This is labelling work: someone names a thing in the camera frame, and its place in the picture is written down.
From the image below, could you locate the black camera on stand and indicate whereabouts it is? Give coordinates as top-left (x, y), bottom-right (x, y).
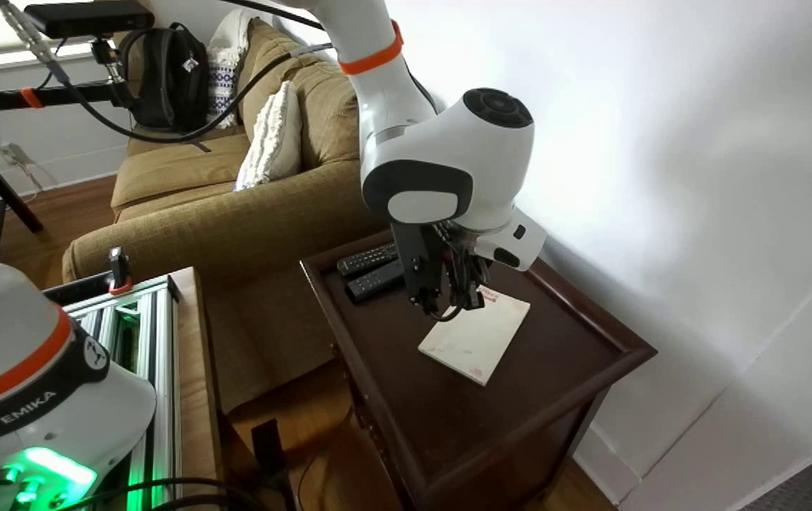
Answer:
top-left (24, 0), bottom-right (157, 39)

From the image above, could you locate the black remote with coloured buttons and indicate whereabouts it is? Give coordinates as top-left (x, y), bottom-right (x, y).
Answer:
top-left (333, 240), bottom-right (400, 281)

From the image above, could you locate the black boom bar orange tape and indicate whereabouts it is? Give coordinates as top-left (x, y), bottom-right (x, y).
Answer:
top-left (0, 78), bottom-right (133, 112)

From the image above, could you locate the white patterned cloth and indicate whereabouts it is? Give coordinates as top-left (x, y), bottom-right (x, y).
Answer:
top-left (204, 7), bottom-right (254, 129)

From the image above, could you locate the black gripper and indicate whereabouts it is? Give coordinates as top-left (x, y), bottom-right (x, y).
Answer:
top-left (417, 223), bottom-right (486, 320)

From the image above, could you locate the black knob red collar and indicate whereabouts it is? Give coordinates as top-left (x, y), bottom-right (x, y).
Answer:
top-left (105, 243), bottom-right (137, 297)

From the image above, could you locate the white wall outlet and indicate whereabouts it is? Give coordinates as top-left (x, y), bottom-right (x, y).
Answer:
top-left (0, 138), bottom-right (35, 169)

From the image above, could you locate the dark brown wooden side table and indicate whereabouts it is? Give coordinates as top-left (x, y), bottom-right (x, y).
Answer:
top-left (296, 213), bottom-right (658, 511)

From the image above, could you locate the black backpack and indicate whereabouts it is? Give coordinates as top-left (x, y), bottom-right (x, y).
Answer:
top-left (126, 22), bottom-right (214, 135)

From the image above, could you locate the white textured throw pillow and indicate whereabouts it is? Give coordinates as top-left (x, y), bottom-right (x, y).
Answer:
top-left (232, 78), bottom-right (303, 193)

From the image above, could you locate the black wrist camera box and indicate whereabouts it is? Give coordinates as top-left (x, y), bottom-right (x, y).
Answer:
top-left (393, 220), bottom-right (432, 307)

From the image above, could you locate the black hanging arm cable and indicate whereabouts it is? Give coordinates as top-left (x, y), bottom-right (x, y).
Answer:
top-left (0, 0), bottom-right (339, 147)

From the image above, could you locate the white paperback book red title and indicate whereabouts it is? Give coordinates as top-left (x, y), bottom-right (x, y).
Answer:
top-left (415, 281), bottom-right (535, 388)

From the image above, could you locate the olive fabric sofa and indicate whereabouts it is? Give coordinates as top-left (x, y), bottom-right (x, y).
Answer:
top-left (61, 15), bottom-right (451, 413)

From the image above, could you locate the plain black remote control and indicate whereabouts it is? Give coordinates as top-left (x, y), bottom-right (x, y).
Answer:
top-left (343, 257), bottom-right (410, 307)

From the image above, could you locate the aluminium rail robot stand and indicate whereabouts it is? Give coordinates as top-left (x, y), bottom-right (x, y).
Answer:
top-left (45, 266), bottom-right (224, 511)

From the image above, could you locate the black low side table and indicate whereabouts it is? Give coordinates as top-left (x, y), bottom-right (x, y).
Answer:
top-left (0, 164), bottom-right (48, 263)

